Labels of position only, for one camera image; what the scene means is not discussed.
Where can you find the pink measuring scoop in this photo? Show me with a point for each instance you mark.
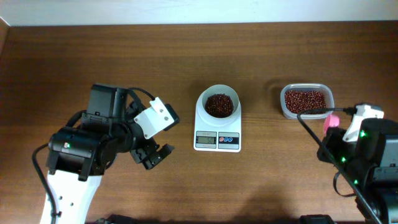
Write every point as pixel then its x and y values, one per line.
pixel 331 121

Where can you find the clear plastic container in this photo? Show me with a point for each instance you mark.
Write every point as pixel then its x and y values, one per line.
pixel 329 99

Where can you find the white round bowl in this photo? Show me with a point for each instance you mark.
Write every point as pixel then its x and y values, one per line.
pixel 219 89

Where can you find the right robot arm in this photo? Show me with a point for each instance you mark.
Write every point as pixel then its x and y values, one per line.
pixel 365 155

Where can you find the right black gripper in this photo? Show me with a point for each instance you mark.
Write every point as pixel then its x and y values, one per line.
pixel 332 136

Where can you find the red beans in bowl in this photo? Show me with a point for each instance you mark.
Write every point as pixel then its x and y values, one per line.
pixel 219 106

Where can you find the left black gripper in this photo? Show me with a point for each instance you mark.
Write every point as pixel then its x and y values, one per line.
pixel 149 162

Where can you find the white digital kitchen scale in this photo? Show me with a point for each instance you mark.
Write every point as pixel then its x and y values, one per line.
pixel 217 134

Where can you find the red adzuki beans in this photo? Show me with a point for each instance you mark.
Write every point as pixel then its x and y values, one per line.
pixel 297 101

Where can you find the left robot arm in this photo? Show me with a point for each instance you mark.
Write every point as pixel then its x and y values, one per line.
pixel 114 122

